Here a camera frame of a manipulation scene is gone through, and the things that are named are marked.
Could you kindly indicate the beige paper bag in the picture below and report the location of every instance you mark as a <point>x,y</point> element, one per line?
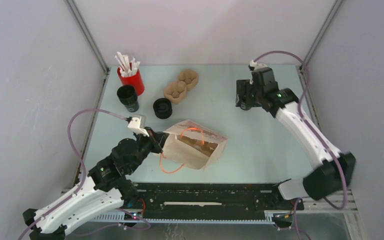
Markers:
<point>187,156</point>

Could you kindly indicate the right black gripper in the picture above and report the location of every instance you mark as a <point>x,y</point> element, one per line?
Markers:
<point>245,86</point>

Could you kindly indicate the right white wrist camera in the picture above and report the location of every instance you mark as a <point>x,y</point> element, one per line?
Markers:
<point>256,65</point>

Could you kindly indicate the stack of black cups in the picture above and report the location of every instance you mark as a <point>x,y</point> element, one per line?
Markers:
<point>128,97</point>

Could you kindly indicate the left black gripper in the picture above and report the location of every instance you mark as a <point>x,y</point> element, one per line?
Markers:
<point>156,138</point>

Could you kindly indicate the single brown pulp carrier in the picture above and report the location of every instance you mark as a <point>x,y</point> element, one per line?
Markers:
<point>205,147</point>

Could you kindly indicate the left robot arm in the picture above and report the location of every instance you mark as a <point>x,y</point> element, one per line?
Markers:
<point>105,188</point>

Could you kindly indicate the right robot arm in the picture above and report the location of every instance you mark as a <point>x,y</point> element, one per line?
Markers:
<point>332,169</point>

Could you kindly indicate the red cylindrical holder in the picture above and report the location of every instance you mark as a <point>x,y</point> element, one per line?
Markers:
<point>135,81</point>

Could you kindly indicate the stack of black lids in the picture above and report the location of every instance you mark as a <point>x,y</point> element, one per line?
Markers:
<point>162,108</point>

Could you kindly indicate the brown pulp cup carrier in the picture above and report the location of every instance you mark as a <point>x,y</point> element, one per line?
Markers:
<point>177,91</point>

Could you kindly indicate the black paper coffee cup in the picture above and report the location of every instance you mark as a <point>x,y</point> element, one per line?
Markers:
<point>245,107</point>

